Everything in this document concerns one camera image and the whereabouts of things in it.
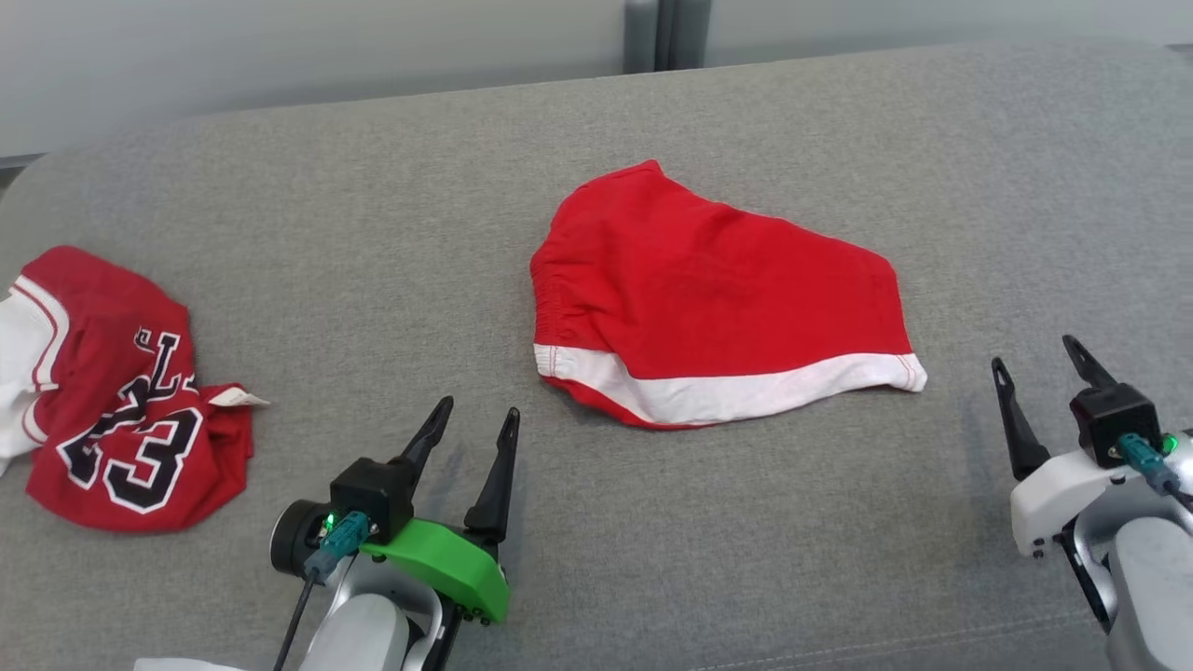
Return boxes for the black left cable teal plug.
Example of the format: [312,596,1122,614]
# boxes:
[273,511,374,671]

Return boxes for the red shorts with white stripe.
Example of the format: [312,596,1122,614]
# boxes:
[529,159,928,431]

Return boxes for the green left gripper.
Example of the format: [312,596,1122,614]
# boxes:
[359,396,521,625]

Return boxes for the grey vertical window post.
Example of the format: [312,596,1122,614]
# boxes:
[623,0,714,74]

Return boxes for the black cable teal plug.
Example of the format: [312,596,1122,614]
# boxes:
[1117,433,1185,497]
[273,511,374,671]

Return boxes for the black right cable teal plug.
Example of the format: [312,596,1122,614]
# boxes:
[1117,433,1185,497]

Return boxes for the red white jersey number 23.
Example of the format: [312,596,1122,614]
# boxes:
[0,245,271,534]

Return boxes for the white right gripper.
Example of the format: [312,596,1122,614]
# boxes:
[992,335,1133,558]

